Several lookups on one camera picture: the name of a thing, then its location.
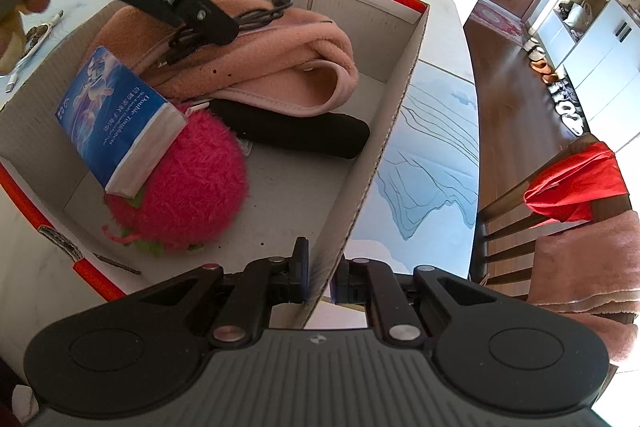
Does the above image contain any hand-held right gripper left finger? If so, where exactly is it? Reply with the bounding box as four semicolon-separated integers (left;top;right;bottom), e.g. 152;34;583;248
132;237;311;349

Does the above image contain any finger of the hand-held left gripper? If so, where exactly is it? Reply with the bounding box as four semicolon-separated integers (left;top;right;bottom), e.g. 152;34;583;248
170;0;240;49

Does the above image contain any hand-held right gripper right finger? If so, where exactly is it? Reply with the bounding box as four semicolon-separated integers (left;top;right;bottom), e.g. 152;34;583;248
332;258;501;349

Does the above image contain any black cable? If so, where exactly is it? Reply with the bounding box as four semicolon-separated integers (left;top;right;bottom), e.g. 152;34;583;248
159;0;294;69

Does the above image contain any pink fleece garment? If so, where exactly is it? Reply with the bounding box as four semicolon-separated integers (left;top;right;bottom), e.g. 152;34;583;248
92;0;360;118

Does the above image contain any white cardboard box red rim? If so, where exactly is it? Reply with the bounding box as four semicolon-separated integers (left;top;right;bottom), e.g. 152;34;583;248
0;0;431;331

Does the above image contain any pink fuzzy plush ball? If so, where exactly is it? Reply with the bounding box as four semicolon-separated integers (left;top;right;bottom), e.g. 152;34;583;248
102;102;250;258

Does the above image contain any blue tissue packet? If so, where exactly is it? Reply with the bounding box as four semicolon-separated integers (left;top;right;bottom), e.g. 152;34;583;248
55;46;189;197

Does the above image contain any blue printed table mat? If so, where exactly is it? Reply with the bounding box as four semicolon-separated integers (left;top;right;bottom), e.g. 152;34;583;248
345;59;482;279

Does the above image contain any dark wooden chair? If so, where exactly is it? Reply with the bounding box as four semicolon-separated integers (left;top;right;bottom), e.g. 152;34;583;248
469;133;640;360

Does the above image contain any pink fringed scarf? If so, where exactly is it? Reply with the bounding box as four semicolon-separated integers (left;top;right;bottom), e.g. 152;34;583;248
527;209;640;364

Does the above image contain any bright red garment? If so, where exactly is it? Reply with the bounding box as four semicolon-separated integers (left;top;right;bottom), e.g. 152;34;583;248
523;143;629;223

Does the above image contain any red patterned rug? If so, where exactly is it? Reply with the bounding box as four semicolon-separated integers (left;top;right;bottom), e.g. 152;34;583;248
467;0;527;40

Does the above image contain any row of shoes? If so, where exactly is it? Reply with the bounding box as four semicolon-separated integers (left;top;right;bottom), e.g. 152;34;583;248
522;37;587;138

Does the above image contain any white tote bag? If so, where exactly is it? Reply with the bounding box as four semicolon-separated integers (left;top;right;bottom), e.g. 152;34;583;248
562;2;594;34

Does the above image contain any white cabinet wall unit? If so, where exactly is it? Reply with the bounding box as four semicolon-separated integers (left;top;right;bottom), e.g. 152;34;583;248
529;0;640;154

